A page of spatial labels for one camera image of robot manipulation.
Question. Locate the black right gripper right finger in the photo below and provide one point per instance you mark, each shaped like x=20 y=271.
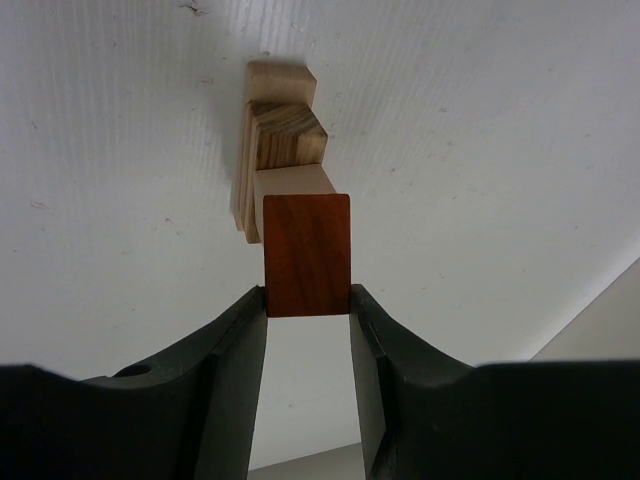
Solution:
x=425 y=415

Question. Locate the long light wood block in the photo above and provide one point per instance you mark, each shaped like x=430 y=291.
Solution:
x=265 y=82

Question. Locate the orange triangular wood block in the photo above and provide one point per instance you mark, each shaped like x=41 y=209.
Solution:
x=307 y=254

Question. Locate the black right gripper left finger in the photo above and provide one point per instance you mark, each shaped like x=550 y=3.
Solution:
x=186 y=412

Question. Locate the light wood cube block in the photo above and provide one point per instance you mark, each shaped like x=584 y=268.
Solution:
x=297 y=180

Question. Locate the striped dark wood block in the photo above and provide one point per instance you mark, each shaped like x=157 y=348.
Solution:
x=275 y=135

